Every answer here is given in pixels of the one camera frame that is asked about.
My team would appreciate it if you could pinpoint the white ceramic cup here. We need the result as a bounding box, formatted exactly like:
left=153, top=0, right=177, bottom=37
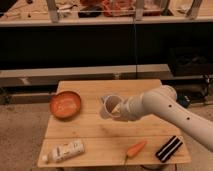
left=100, top=95, right=123, bottom=119

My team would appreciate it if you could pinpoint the grey metal bench rail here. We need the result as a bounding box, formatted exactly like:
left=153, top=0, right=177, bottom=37
left=0, top=64, right=170, bottom=87

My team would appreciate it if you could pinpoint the white plastic bottle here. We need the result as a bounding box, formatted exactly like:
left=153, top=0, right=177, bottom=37
left=42, top=139, right=85, bottom=163

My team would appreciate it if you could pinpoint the cluttered background shelf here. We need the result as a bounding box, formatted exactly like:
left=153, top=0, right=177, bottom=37
left=0, top=0, right=213, bottom=27

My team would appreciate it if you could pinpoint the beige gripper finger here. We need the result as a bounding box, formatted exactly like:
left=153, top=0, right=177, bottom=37
left=111, top=104, right=120, bottom=116

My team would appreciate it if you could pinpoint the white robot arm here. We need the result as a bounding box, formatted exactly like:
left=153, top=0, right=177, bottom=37
left=112, top=85, right=213, bottom=152

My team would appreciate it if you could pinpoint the black white striped block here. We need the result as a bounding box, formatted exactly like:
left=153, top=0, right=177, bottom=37
left=155, top=136, right=183, bottom=163

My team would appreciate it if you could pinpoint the orange bowl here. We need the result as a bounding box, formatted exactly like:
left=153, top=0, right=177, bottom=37
left=50, top=91, right=81, bottom=119

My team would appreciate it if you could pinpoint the orange toy carrot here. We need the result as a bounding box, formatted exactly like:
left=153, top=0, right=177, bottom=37
left=126, top=141, right=147, bottom=158

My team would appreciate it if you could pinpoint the wooden table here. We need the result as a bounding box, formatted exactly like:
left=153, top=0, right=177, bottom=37
left=40, top=79, right=181, bottom=167

